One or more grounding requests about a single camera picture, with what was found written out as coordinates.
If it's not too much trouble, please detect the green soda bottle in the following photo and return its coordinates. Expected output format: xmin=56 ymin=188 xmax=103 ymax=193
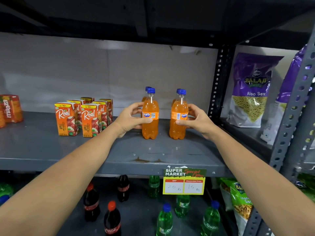
xmin=200 ymin=200 xmax=221 ymax=236
xmin=175 ymin=195 xmax=190 ymax=218
xmin=156 ymin=203 xmax=173 ymax=236
xmin=0 ymin=182 xmax=14 ymax=207
xmin=148 ymin=175 xmax=160 ymax=199

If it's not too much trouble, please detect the group of orange juice cartons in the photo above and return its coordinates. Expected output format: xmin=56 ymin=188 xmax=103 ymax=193
xmin=54 ymin=97 xmax=114 ymax=138

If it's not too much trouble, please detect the green yellow snack bag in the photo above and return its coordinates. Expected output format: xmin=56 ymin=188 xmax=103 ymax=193
xmin=220 ymin=178 xmax=254 ymax=236
xmin=295 ymin=172 xmax=315 ymax=203

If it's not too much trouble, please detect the yellow green price sign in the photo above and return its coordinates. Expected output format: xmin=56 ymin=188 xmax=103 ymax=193
xmin=162 ymin=166 xmax=207 ymax=195

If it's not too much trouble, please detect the dark perforated rack upright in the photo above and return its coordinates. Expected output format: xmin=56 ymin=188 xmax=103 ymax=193
xmin=207 ymin=44 xmax=235 ymax=122

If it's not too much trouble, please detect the red orange mango drink carton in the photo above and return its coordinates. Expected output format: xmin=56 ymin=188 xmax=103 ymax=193
xmin=0 ymin=94 xmax=24 ymax=124
xmin=0 ymin=96 xmax=6 ymax=128

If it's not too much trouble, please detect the dark cola bottle black cap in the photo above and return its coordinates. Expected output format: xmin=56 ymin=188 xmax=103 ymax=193
xmin=117 ymin=175 xmax=130 ymax=202

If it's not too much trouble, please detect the person's left hand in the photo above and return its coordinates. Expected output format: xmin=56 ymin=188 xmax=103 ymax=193
xmin=115 ymin=102 xmax=153 ymax=138

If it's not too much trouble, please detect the grey metal bottom shelf board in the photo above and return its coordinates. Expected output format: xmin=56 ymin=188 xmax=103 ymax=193
xmin=56 ymin=177 xmax=228 ymax=236

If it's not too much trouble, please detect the person's left forearm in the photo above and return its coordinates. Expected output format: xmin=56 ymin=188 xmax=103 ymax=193
xmin=0 ymin=122 xmax=126 ymax=236

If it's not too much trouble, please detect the dark cola bottle red cap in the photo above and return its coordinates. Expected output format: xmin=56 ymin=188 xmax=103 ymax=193
xmin=83 ymin=183 xmax=101 ymax=222
xmin=104 ymin=201 xmax=122 ymax=236

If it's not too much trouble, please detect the grey metal shelf board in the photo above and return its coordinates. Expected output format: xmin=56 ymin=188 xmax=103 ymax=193
xmin=0 ymin=111 xmax=235 ymax=178
xmin=56 ymin=177 xmax=228 ymax=236

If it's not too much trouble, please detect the dark metal overhead shelf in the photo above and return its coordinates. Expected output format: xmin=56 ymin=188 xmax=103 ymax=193
xmin=0 ymin=0 xmax=315 ymax=50

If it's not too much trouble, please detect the person's right hand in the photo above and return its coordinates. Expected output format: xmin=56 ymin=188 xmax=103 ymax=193
xmin=175 ymin=104 xmax=218 ymax=140

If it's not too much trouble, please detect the person's right forearm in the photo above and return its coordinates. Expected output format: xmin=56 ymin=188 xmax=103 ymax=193
xmin=206 ymin=128 xmax=315 ymax=236

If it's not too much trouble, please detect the grey side rack shelf board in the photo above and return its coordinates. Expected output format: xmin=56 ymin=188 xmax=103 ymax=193
xmin=220 ymin=117 xmax=274 ymax=162

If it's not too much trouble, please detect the purple white snack bag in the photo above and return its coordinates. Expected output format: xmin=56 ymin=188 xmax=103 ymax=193
xmin=260 ymin=45 xmax=308 ymax=146
xmin=226 ymin=52 xmax=285 ymax=128

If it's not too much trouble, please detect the grey perforated rack upright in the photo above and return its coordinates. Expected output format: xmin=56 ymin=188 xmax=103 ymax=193
xmin=269 ymin=24 xmax=315 ymax=172

